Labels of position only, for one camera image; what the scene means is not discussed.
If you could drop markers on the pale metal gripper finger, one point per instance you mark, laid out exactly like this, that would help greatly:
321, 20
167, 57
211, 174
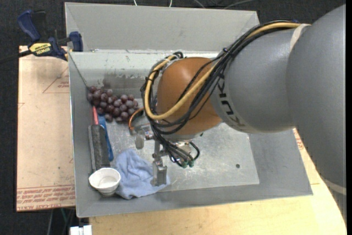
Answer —
140, 140
159, 176

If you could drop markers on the light blue cloth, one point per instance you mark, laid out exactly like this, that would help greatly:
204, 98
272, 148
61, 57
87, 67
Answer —
132, 173

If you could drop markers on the blue and red tool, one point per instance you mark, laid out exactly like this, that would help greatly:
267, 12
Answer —
107, 140

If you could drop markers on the grey metal bin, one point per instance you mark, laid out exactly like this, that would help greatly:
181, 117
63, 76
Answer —
220, 168

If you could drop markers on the dark grey flat block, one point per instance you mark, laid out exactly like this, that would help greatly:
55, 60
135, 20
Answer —
98, 146

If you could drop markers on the dark red grape bunch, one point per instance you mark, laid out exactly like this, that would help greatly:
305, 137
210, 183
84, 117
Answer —
115, 104

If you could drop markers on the white paper cup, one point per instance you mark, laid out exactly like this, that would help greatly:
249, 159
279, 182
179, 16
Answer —
104, 180

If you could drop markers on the brown cardboard board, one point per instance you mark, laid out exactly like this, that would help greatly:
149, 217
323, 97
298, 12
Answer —
44, 129

